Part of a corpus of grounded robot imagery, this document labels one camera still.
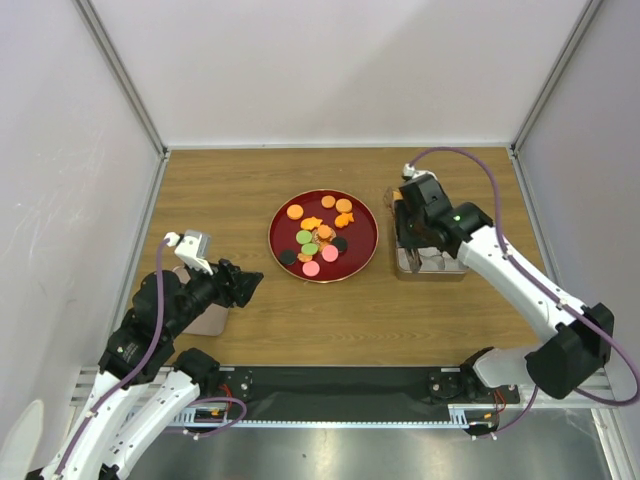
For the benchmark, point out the grey cable duct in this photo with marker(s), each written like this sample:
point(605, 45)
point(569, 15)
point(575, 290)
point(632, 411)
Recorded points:
point(199, 419)

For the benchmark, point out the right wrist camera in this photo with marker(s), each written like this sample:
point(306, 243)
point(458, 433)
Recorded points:
point(410, 172)

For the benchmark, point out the round red tray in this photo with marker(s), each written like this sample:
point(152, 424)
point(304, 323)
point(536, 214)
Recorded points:
point(362, 236)

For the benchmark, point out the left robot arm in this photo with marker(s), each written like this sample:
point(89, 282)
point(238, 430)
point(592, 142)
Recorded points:
point(107, 439)

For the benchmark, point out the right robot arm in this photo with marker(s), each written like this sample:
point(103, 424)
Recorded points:
point(569, 351)

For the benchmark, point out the black sandwich cookie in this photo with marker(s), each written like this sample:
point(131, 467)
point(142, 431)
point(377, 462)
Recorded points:
point(340, 243)
point(287, 257)

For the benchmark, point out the green macaron lower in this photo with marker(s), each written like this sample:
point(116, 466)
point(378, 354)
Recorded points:
point(309, 249)

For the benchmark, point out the orange fish cookie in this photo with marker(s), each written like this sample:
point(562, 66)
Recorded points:
point(310, 223)
point(343, 220)

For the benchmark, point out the green macaron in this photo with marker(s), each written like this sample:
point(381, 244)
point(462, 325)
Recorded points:
point(303, 237)
point(309, 249)

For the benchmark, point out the gold cookie tin box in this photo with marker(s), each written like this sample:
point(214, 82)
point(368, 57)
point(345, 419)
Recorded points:
point(440, 266)

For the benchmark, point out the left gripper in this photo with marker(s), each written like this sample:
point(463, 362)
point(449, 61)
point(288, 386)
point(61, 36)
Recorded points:
point(225, 277)

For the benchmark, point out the steel serving tongs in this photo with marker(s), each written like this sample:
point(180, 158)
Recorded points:
point(405, 245)

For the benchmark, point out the pink cookie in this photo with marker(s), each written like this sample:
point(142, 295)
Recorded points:
point(330, 253)
point(311, 269)

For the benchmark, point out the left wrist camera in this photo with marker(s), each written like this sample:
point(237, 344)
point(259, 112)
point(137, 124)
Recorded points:
point(192, 250)

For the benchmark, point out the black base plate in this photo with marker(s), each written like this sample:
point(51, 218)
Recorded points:
point(310, 390)

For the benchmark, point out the orange sandwich biscuit left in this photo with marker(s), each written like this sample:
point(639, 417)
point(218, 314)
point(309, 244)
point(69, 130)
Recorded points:
point(295, 212)

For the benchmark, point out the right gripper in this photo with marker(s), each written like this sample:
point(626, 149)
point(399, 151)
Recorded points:
point(405, 239)

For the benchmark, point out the green macaron upper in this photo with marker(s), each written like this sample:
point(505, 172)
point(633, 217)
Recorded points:
point(303, 237)

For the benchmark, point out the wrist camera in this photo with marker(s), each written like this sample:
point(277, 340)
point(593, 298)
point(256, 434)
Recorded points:
point(192, 250)
point(410, 172)

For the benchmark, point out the gold tin lid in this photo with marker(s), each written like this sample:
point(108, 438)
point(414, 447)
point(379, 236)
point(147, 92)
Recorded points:
point(212, 321)

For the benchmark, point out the round orange biscuit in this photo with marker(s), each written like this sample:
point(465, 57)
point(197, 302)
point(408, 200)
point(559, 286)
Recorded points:
point(343, 205)

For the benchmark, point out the orange fish cookie left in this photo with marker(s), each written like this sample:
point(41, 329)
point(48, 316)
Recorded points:
point(310, 223)

